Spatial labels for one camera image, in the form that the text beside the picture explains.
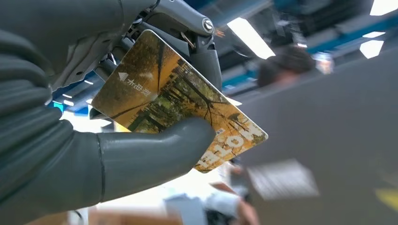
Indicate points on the person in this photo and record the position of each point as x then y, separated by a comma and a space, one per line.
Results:
286, 66

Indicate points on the grey laptop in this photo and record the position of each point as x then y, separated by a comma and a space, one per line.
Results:
335, 124

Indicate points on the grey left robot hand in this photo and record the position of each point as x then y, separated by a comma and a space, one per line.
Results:
62, 31

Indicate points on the ceiling light panel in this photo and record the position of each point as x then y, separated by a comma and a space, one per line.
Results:
371, 49
250, 37
384, 6

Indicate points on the yellow forest print ID card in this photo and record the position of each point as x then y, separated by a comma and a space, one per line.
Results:
174, 93

